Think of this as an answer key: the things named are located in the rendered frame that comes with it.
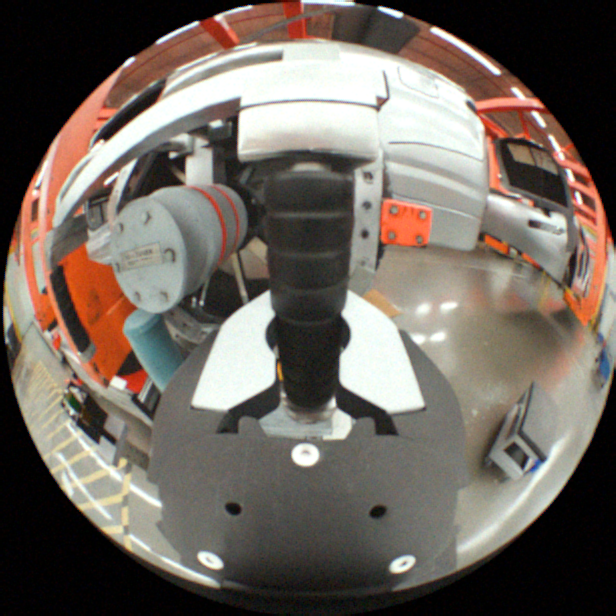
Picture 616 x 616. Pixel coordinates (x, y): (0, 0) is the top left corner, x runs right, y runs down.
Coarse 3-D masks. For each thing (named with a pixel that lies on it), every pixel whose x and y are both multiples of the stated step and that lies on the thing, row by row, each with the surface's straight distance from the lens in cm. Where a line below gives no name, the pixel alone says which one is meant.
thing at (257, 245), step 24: (168, 168) 52; (144, 192) 54; (240, 192) 46; (264, 216) 41; (264, 240) 43; (240, 264) 45; (216, 288) 62; (240, 288) 47; (264, 288) 61; (192, 312) 54; (216, 312) 53
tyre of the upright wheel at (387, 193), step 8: (384, 160) 41; (384, 168) 40; (384, 176) 40; (384, 184) 40; (384, 192) 40; (384, 248) 43; (376, 256) 41; (376, 264) 42; (200, 320) 54; (208, 320) 53
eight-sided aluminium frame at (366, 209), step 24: (144, 168) 49; (360, 168) 30; (120, 192) 49; (360, 192) 30; (360, 216) 30; (360, 240) 31; (360, 264) 33; (360, 288) 33; (168, 312) 53; (192, 336) 48
